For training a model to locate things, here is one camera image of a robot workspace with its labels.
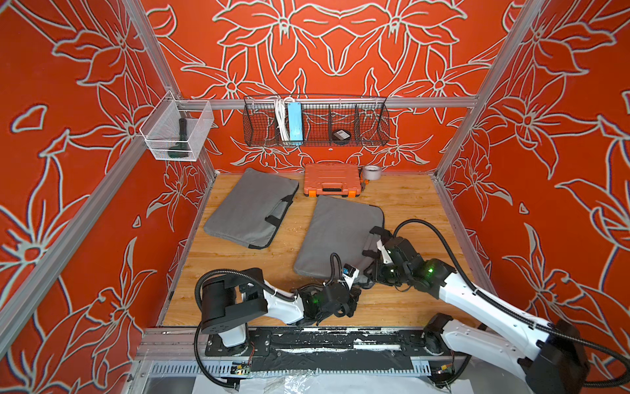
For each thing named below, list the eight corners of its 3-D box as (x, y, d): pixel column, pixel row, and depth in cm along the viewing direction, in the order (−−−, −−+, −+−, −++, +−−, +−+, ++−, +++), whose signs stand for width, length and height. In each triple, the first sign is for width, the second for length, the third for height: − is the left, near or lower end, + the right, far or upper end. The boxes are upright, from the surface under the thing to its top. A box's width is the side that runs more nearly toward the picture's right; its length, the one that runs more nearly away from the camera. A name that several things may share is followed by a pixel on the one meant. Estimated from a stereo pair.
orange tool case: (303, 198, 112) (303, 191, 108) (304, 169, 124) (304, 163, 120) (361, 198, 112) (362, 191, 108) (356, 169, 124) (357, 162, 120)
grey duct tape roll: (364, 180, 120) (365, 174, 117) (362, 170, 124) (363, 165, 121) (381, 180, 120) (383, 174, 117) (379, 170, 124) (380, 165, 121)
